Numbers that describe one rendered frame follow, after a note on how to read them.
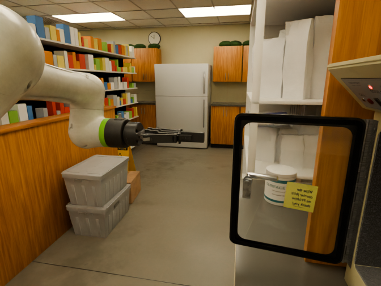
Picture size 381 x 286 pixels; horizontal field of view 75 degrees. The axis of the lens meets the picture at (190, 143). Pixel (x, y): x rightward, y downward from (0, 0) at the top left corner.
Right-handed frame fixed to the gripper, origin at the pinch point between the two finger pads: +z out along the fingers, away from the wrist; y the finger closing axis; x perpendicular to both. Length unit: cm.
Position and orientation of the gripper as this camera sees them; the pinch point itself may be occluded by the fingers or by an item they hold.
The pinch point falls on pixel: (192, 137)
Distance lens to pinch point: 73.8
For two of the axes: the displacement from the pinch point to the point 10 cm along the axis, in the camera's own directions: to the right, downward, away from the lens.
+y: 1.9, -2.5, 9.5
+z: 9.8, 0.5, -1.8
